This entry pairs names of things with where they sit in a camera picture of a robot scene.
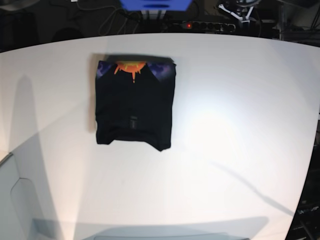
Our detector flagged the black T-shirt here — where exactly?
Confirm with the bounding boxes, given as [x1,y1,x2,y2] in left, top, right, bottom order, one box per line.
[95,55,176,152]

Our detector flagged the white power strip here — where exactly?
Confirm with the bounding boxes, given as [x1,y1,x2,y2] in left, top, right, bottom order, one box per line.
[162,21,237,34]

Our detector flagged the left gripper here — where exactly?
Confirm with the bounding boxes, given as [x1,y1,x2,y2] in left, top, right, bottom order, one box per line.
[217,3,254,24]

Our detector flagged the blue box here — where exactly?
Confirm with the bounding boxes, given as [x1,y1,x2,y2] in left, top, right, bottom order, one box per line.
[120,0,192,11]

